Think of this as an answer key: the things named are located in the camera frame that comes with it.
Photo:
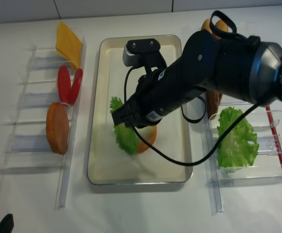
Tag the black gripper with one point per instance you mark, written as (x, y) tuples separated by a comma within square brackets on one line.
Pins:
[(157, 94)]

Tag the green lettuce leaf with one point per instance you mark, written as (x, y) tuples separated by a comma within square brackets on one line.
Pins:
[(126, 138), (240, 147)]

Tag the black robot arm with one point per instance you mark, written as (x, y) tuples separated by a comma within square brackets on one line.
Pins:
[(195, 67)]

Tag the brown meat patty front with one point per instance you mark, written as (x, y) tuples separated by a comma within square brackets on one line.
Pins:
[(213, 99)]

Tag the red tomato slice right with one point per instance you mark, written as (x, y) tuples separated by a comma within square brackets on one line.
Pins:
[(75, 88)]

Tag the red tomato slice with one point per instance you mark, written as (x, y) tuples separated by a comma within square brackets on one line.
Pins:
[(63, 84), (75, 88)]

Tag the red tomato slice left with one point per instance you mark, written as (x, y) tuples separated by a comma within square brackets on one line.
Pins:
[(63, 84)]

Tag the green lettuce leaf in rack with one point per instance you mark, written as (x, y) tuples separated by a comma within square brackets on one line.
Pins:
[(240, 147)]

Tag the yellow cheese slices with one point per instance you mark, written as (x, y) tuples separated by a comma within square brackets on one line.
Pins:
[(68, 45)]

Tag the white parchment paper sheet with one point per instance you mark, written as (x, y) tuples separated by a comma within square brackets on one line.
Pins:
[(166, 136)]

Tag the cream metal baking tray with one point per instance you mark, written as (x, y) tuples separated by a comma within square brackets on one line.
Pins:
[(104, 171)]

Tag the bun top left piece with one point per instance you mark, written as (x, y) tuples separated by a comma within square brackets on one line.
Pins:
[(206, 25)]

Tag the bun piece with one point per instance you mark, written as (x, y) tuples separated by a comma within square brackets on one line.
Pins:
[(206, 25), (221, 25)]

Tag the bun top right piece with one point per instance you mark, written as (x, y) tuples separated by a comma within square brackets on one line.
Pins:
[(221, 25)]

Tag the brown bun bottom left rack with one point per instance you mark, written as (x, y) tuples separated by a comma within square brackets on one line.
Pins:
[(57, 128)]

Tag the clear acrylic right rack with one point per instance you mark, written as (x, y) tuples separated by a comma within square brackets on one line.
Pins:
[(265, 170)]

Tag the clear acrylic rack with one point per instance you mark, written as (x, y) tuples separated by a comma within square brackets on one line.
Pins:
[(27, 150), (265, 170)]

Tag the clear acrylic left rack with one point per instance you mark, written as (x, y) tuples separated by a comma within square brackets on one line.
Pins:
[(27, 150)]

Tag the black object bottom left corner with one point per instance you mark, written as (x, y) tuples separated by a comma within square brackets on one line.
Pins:
[(7, 224)]

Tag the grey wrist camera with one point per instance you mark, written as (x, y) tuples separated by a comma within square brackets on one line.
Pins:
[(143, 53)]

